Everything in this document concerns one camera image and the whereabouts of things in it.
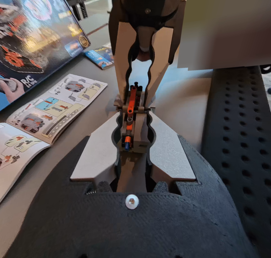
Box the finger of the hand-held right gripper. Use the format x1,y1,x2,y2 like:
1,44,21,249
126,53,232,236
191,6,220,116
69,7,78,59
114,22,139,104
145,26,174,107

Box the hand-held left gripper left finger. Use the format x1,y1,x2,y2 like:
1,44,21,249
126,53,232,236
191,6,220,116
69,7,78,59
70,112,122,182

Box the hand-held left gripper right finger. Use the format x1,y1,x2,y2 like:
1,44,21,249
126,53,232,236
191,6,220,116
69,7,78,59
147,111,196,182

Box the grey orange brick model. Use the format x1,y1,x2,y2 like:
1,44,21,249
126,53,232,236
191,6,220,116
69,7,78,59
113,81,156,154

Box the grey desk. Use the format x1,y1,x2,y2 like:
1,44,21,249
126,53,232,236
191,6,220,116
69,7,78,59
0,13,213,227

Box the person's right hand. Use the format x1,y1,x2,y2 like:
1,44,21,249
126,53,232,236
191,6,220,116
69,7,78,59
136,51,152,62

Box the small blue booklet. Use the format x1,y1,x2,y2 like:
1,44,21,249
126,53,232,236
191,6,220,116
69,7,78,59
83,48,115,70

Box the open instruction booklet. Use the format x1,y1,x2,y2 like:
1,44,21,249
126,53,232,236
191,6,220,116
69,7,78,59
0,73,108,203

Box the black dimpled mat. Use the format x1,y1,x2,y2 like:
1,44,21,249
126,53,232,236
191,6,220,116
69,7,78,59
201,66,271,258

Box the blue toy robot box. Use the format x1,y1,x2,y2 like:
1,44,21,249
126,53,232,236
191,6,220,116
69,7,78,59
0,0,92,111

